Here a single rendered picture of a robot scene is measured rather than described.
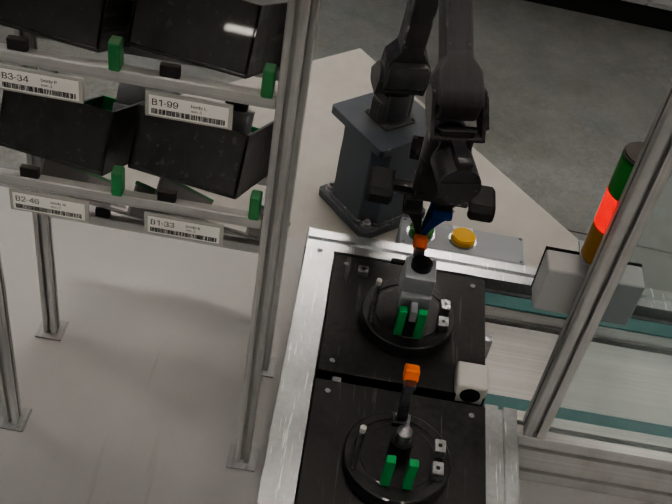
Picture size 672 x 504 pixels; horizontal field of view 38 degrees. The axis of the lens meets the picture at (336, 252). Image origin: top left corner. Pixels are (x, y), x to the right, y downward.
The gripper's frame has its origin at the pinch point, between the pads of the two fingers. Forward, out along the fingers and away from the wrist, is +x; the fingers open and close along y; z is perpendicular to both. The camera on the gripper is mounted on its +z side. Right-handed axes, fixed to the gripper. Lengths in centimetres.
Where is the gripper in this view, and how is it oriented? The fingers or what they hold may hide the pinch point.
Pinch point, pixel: (423, 219)
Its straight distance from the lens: 146.3
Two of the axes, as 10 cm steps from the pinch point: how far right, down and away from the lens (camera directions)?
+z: 1.1, -6.8, 7.2
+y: -9.8, -1.7, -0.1
